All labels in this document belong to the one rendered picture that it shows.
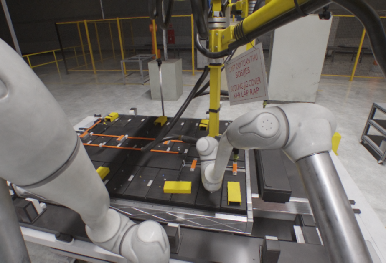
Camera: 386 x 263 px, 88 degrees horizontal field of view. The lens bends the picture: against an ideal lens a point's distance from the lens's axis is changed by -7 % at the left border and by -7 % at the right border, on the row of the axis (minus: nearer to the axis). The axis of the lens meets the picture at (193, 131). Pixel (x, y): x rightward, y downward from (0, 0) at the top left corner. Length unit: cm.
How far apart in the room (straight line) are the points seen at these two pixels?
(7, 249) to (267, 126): 60
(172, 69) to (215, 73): 443
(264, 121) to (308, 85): 538
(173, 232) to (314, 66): 528
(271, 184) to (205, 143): 44
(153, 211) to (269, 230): 71
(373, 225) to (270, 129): 123
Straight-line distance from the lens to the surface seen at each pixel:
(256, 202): 137
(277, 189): 126
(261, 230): 147
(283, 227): 153
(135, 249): 66
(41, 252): 271
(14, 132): 26
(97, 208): 41
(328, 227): 67
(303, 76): 585
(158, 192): 133
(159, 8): 77
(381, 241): 163
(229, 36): 107
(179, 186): 131
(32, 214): 162
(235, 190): 130
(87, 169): 34
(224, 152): 89
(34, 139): 27
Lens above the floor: 190
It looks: 27 degrees down
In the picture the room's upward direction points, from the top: 1 degrees counter-clockwise
